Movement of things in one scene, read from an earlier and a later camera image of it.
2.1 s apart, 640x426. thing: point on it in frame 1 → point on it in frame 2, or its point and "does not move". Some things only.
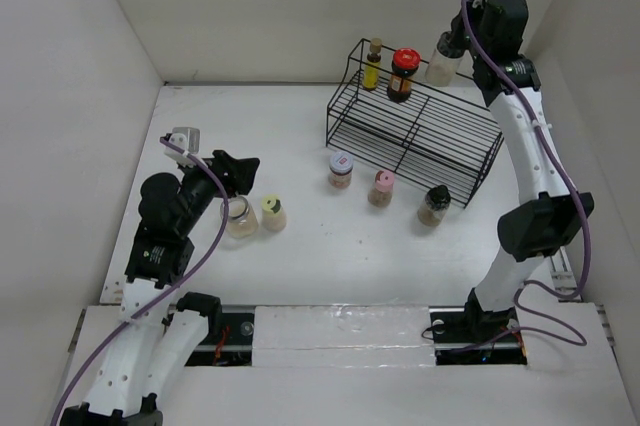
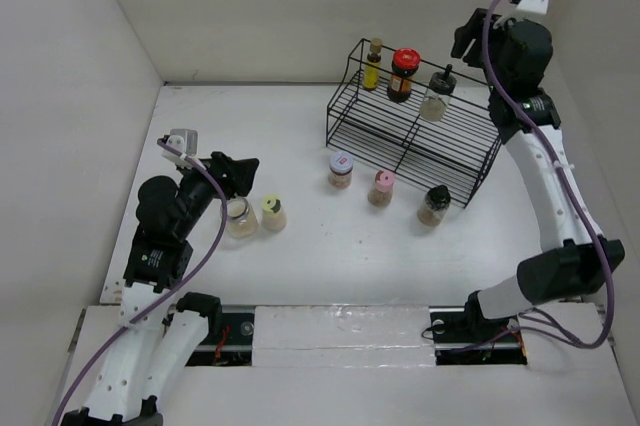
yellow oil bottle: (371, 68) does not move
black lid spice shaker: (444, 61) → (437, 97)
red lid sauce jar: (405, 64) does not move
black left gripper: (242, 169) does not move
